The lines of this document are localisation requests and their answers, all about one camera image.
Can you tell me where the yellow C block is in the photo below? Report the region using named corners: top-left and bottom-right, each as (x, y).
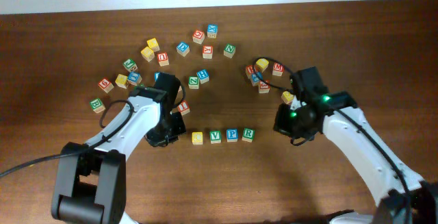
top-left (192, 132), bottom-right (203, 145)

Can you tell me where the green V block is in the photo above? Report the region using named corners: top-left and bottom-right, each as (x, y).
top-left (209, 131), bottom-right (222, 144)

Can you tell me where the green R block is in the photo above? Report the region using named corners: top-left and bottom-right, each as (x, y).
top-left (242, 128), bottom-right (255, 142)

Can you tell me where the blue P block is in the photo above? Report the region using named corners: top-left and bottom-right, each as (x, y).
top-left (226, 129), bottom-right (238, 142)

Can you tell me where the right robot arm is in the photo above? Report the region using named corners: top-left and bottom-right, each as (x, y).
top-left (274, 67), bottom-right (437, 223)

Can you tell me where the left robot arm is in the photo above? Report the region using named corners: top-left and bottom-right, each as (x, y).
top-left (51, 73), bottom-right (186, 224)

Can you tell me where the red I block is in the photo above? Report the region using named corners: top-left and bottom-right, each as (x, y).
top-left (177, 101), bottom-right (190, 116)

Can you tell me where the yellow S block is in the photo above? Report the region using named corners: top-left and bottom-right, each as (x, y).
top-left (281, 91), bottom-right (294, 104)

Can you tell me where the red 3 block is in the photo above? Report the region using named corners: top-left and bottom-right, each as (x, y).
top-left (258, 80), bottom-right (270, 94)

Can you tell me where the green N block lower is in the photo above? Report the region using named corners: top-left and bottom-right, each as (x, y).
top-left (188, 76), bottom-right (200, 89)

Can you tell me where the green n block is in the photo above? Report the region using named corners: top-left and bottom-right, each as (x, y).
top-left (224, 44), bottom-right (235, 58)
top-left (188, 76), bottom-right (200, 89)

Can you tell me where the blue 5 block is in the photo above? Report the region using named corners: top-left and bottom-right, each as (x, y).
top-left (154, 72), bottom-right (160, 82)

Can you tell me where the red M block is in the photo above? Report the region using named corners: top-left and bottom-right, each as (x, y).
top-left (272, 63), bottom-right (285, 77)

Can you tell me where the blue H block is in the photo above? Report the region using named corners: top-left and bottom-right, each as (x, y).
top-left (196, 69), bottom-right (209, 84)

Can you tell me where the blue block left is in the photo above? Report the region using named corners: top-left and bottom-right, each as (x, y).
top-left (127, 72), bottom-right (142, 86)

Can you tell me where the blue block right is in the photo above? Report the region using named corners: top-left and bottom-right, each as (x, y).
top-left (249, 72), bottom-right (263, 86)

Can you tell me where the red U block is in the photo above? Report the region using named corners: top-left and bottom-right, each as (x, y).
top-left (157, 52), bottom-right (169, 66)

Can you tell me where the yellow block right upper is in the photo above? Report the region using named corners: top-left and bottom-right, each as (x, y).
top-left (255, 58), bottom-right (269, 73)

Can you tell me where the red E block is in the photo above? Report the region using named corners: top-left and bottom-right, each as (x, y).
top-left (245, 65), bottom-right (255, 79)

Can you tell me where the green J block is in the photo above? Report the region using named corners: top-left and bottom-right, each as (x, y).
top-left (123, 58), bottom-right (138, 72)

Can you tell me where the yellow block beside U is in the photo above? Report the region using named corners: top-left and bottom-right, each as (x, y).
top-left (140, 47), bottom-right (155, 62)

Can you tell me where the green B block outer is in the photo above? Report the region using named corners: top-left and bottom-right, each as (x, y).
top-left (90, 98), bottom-right (105, 114)

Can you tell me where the red 6 block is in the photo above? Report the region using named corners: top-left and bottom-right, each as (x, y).
top-left (98, 78), bottom-right (114, 93)

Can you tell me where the blue D block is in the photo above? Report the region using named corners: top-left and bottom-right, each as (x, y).
top-left (177, 42), bottom-right (190, 57)

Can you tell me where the red Y block upper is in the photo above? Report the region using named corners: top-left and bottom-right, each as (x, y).
top-left (202, 45), bottom-right (214, 59)

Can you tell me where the yellow block upper left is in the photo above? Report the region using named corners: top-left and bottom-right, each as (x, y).
top-left (146, 38), bottom-right (160, 52)

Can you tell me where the red G block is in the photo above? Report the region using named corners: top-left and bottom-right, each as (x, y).
top-left (192, 30), bottom-right (205, 45)

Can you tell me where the green N block upper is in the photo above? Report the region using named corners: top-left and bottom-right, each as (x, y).
top-left (224, 44), bottom-right (235, 58)

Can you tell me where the blue X block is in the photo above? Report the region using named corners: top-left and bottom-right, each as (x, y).
top-left (207, 24), bottom-right (218, 38)

